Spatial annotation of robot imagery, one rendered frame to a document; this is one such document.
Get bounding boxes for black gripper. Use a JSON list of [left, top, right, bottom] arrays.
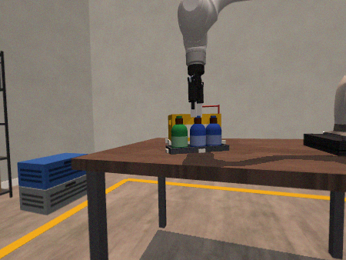
[[188, 64, 205, 118]]

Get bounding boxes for blue bottle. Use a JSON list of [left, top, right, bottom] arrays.
[[190, 116, 206, 147], [206, 115, 221, 146]]

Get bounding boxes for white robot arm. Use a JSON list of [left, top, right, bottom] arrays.
[[178, 0, 346, 139]]

